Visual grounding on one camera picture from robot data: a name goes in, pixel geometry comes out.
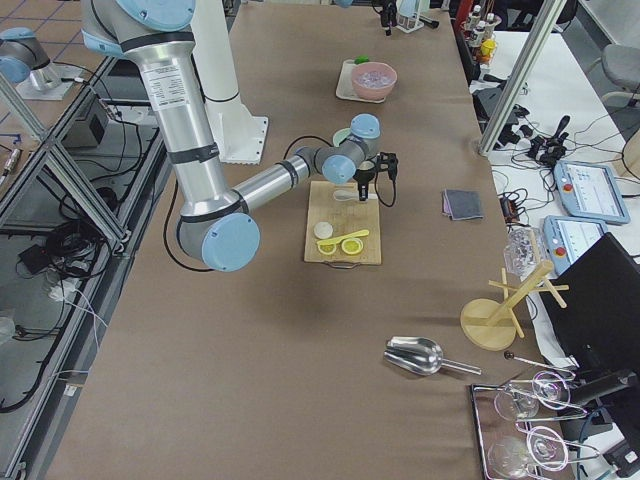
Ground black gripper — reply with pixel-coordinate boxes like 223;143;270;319
353;162;376;201
374;0;397;36

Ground white ceramic spoon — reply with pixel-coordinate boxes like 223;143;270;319
333;190;378;202

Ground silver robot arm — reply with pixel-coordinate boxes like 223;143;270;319
81;1;380;272
332;0;398;36

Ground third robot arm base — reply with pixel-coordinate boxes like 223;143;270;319
1;27;78;100

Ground pile of clear ice cubes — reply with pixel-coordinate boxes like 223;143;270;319
355;70;394;89

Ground pink bowl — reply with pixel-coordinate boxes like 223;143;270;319
351;61;397;101

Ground mint green bowl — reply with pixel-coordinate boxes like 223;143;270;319
332;128;351;147

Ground clear plastic ice container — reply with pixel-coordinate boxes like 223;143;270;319
504;227;548;277

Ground metal ice scoop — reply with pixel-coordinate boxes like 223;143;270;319
383;336;482;376

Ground white test tube rack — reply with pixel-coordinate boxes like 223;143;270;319
396;0;440;34

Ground bamboo cutting board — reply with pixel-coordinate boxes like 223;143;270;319
304;181;382;265

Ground yellow plastic knife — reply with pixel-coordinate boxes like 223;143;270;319
316;229;370;245

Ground white lemon half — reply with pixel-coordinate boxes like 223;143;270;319
313;221;334;240

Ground lower lemon slice stack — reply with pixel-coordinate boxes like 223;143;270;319
340;237;364;256

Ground upper lemon slice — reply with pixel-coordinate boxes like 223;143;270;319
317;244;337;256

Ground cream rectangular tray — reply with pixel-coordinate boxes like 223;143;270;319
335;59;386;104

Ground bottle rack with bottles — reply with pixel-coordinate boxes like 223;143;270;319
461;1;502;66

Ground grey folded cloth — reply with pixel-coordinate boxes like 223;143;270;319
442;189;484;221

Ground wooden mug tree stand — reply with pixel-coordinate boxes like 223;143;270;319
460;260;569;351

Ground lower teach pendant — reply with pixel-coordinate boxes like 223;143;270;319
543;215;608;275

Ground teach pendant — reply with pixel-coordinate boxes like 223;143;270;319
553;160;631;225
543;215;608;275

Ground metal stirring stick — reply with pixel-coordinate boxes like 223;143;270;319
503;350;571;372

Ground upper teach pendant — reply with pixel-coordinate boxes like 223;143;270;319
553;160;631;225

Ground grey office chair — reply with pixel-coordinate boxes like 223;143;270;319
600;44;640;106

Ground upper wine glass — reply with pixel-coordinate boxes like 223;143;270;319
494;371;569;421

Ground wine glass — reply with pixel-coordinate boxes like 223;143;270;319
487;426;569;479
494;371;569;421

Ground black monitor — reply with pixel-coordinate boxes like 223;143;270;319
541;233;639;377

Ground metal glass rack tray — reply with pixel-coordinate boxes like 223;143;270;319
469;384;600;479

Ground lower wine glass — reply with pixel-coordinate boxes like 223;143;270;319
487;426;569;479

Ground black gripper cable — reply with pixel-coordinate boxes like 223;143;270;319
372;169;401;209

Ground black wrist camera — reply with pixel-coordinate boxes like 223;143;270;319
377;152;398;183

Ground aluminium frame post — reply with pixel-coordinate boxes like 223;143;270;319
478;0;566;157

